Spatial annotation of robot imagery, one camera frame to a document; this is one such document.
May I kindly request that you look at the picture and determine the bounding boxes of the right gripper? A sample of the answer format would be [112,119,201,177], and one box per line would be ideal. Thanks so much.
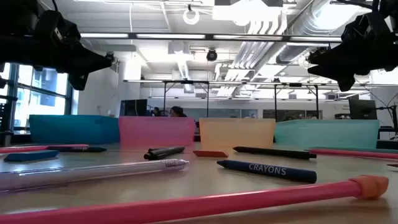
[307,37,398,93]

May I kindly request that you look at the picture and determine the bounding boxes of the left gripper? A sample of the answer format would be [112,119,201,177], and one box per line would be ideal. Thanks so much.
[0,35,114,91]

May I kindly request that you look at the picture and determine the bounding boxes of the pink pencil with orange eraser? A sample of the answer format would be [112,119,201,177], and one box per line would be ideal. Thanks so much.
[0,175,390,224]
[308,148,398,161]
[0,143,90,155]

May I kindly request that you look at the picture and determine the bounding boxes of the blue eraser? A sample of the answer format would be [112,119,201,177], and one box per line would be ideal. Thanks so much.
[2,149,60,163]

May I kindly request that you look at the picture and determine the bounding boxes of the black pen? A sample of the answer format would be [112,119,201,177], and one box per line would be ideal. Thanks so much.
[232,146,318,161]
[143,146,187,161]

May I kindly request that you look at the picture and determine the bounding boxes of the translucent purple pen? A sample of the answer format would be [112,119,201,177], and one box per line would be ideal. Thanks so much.
[0,158,190,192]

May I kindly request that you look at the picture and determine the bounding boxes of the orange-red eraser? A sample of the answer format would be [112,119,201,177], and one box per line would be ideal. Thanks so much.
[192,150,230,159]

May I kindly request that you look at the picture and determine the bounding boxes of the black monitor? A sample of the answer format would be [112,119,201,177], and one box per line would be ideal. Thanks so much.
[119,98,149,118]
[348,98,378,121]

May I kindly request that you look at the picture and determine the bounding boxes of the blue plastic bin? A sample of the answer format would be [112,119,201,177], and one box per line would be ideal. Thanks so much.
[29,114,121,145]

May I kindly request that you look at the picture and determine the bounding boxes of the teal plastic bin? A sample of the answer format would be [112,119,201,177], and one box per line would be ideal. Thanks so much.
[274,119,381,150]

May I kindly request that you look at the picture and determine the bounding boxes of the black monitor stand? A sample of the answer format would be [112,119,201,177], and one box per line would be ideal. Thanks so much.
[376,104,398,141]

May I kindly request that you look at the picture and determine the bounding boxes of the dark blue crayon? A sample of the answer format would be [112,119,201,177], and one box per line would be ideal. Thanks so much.
[216,159,318,184]
[46,145,108,153]

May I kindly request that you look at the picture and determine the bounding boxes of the pink plastic bin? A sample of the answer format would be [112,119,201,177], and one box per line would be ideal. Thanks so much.
[118,116,196,147]

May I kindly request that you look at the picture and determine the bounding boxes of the orange plastic bin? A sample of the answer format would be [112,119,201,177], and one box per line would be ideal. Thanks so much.
[198,117,277,149]

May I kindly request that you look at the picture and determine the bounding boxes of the black overhead rig bar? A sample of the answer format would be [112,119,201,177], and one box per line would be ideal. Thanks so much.
[79,32,343,44]

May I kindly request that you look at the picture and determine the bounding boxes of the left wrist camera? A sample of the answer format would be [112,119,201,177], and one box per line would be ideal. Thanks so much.
[42,9,82,50]

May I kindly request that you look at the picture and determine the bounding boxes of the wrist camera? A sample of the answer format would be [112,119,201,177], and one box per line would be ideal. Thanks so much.
[341,12,388,47]
[42,9,82,50]

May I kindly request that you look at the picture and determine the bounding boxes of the large window with dark frame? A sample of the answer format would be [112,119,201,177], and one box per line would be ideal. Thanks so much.
[0,62,78,147]

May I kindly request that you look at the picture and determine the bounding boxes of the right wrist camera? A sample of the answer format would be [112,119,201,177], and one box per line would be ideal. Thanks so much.
[341,12,388,47]

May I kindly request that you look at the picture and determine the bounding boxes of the silver ventilation duct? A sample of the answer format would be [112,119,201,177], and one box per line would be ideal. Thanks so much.
[273,0,371,66]

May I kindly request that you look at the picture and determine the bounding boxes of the black workstation frame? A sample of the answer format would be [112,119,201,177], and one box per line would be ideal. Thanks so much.
[273,82,320,119]
[161,80,211,118]

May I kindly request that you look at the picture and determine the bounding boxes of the white ring lamp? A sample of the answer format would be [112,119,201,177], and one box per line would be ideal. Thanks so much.
[182,7,201,26]

